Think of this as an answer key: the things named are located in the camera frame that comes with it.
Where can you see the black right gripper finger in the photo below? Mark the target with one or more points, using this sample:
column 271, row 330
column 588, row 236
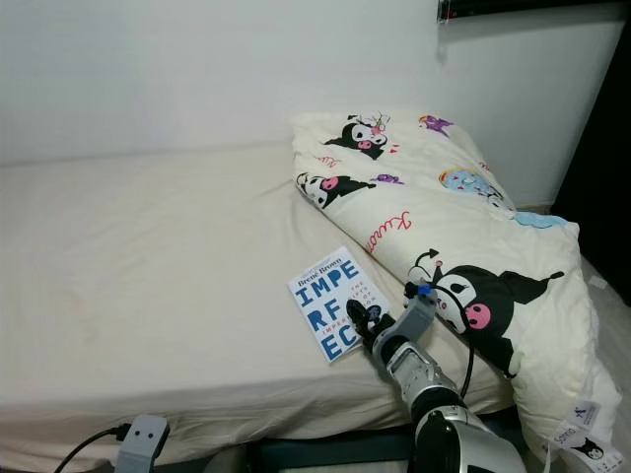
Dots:
column 375, row 315
column 359, row 317

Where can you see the white book with blue letters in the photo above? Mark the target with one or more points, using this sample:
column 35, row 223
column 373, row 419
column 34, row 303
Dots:
column 320, row 296

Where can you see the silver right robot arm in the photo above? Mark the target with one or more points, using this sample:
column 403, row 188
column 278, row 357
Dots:
column 424, row 374

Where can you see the cream cartoon print comforter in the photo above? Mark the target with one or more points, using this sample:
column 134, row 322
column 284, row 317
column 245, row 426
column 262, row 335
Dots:
column 454, row 217

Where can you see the mattress with cream sheet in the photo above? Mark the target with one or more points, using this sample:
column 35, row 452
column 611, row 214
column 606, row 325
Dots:
column 158, row 276

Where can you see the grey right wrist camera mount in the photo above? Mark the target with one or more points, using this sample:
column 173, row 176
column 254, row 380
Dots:
column 421, row 317

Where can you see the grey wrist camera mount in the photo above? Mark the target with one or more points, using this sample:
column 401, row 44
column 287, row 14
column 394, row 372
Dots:
column 421, row 317
column 145, row 443

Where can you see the teal upholstered bed frame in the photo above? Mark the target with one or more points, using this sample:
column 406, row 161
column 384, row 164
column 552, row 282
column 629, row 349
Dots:
column 325, row 458

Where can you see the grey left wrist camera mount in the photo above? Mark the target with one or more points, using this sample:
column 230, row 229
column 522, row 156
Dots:
column 145, row 443

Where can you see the black wall shelf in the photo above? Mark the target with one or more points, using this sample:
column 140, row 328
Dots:
column 532, row 8

